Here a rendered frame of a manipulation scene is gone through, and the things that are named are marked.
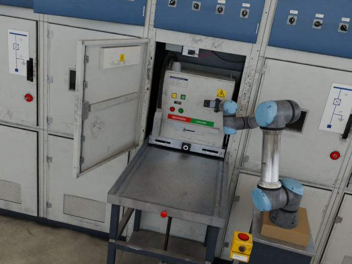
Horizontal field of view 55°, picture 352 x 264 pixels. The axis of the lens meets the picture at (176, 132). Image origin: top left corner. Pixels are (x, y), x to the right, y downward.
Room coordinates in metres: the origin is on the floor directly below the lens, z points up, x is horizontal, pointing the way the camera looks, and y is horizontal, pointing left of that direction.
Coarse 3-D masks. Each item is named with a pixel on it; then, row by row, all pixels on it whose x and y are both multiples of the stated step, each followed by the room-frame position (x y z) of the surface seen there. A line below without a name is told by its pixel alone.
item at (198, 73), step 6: (168, 66) 2.40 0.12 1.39; (174, 72) 2.21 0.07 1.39; (180, 72) 2.20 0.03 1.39; (186, 72) 2.26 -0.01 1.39; (192, 72) 2.29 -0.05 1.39; (198, 72) 2.32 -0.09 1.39; (204, 72) 2.36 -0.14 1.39; (210, 72) 2.39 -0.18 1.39; (210, 78) 2.18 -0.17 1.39; (216, 78) 2.21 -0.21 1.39; (222, 78) 2.24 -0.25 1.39; (228, 78) 2.28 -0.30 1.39; (234, 78) 2.31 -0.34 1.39; (222, 144) 2.16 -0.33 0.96
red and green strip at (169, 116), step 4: (168, 116) 2.21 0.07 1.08; (172, 116) 2.20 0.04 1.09; (176, 116) 2.20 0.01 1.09; (180, 116) 2.20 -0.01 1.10; (180, 120) 2.20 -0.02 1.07; (184, 120) 2.19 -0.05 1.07; (188, 120) 2.19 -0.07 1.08; (192, 120) 2.19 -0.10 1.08; (196, 120) 2.18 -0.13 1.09; (200, 120) 2.18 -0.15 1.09; (204, 120) 2.18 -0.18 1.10; (200, 124) 2.18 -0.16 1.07; (204, 124) 2.18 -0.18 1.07; (208, 124) 2.17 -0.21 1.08; (212, 124) 2.17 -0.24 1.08
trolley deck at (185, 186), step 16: (144, 160) 1.96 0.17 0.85; (160, 160) 1.99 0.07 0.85; (176, 160) 2.03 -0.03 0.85; (192, 160) 2.06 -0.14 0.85; (208, 160) 2.10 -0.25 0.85; (144, 176) 1.75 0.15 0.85; (160, 176) 1.78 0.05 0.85; (176, 176) 1.81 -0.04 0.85; (192, 176) 1.84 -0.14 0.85; (208, 176) 1.87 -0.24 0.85; (112, 192) 1.53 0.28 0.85; (128, 192) 1.55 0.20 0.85; (144, 192) 1.57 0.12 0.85; (160, 192) 1.60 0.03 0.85; (176, 192) 1.62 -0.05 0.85; (192, 192) 1.65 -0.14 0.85; (208, 192) 1.67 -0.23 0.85; (224, 192) 1.70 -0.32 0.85; (144, 208) 1.48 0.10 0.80; (160, 208) 1.47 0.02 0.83; (176, 208) 1.47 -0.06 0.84; (192, 208) 1.49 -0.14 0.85; (208, 208) 1.51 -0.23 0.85; (224, 208) 1.53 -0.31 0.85; (208, 224) 1.45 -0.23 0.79; (224, 224) 1.44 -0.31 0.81
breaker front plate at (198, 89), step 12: (168, 72) 2.21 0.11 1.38; (168, 84) 2.21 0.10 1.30; (192, 84) 2.19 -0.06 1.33; (204, 84) 2.18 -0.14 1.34; (216, 84) 2.17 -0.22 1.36; (228, 84) 2.16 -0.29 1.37; (168, 96) 2.21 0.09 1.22; (180, 96) 2.20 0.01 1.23; (192, 96) 2.19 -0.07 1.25; (204, 96) 2.18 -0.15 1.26; (216, 96) 2.17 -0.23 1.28; (228, 96) 2.16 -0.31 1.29; (168, 108) 2.21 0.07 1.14; (192, 108) 2.19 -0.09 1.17; (204, 108) 2.18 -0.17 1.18; (216, 120) 2.17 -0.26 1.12; (168, 132) 2.21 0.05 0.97; (180, 132) 2.20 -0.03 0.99; (192, 132) 2.18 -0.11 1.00; (204, 132) 2.18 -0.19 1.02; (204, 144) 2.17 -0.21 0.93; (216, 144) 2.16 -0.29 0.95
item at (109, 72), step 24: (96, 48) 1.76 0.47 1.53; (120, 48) 1.91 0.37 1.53; (144, 48) 2.18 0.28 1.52; (96, 72) 1.77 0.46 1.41; (120, 72) 1.97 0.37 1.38; (96, 96) 1.78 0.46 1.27; (120, 96) 1.97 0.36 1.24; (144, 96) 2.19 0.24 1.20; (96, 120) 1.79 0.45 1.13; (120, 120) 2.01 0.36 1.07; (96, 144) 1.81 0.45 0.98; (120, 144) 2.03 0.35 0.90
